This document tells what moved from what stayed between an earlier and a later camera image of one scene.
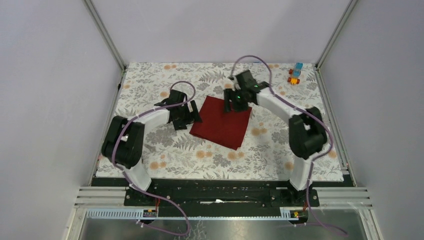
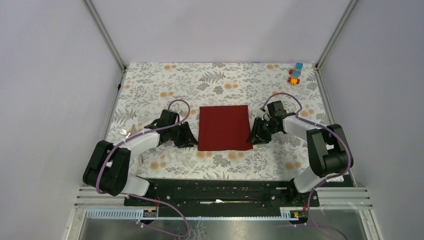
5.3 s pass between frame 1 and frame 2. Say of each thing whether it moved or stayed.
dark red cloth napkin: moved
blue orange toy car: stayed
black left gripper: moved
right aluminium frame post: stayed
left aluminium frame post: stayed
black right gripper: moved
